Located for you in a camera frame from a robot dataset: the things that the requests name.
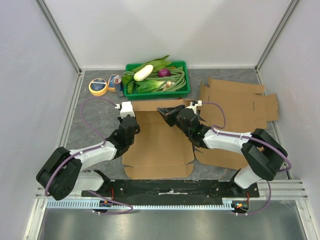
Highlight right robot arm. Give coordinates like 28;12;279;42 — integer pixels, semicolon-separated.
157;105;289;197

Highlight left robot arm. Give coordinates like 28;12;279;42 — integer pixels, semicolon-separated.
36;115;140;201

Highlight spare flat cardboard box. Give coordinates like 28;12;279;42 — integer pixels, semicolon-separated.
193;76;279;173

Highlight green long beans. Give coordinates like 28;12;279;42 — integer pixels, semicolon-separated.
121;64;187;94

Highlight bok choy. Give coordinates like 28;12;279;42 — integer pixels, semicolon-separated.
136;80;167;94

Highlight green plastic tray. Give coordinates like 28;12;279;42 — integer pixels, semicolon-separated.
123;61;191;101

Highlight purple onion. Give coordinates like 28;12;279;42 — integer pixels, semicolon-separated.
157;68;171;78

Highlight white eggplant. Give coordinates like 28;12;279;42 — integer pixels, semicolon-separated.
133;64;154;82

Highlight leafy green vegetable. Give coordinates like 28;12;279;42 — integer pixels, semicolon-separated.
122;55;172;93

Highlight yellow tape roll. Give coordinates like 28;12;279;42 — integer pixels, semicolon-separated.
88;78;108;97

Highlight red and blue drink can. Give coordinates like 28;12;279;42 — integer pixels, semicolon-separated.
112;75;124;98

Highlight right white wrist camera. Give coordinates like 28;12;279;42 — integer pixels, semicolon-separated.
186;100;202;114

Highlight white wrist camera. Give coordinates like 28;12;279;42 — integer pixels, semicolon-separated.
115;101;136;119
186;100;202;114

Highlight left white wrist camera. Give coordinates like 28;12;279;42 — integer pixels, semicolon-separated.
115;101;136;119

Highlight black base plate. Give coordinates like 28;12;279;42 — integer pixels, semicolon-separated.
95;179;260;200

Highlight slotted cable duct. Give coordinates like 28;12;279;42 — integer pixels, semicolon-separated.
46;198;238;211

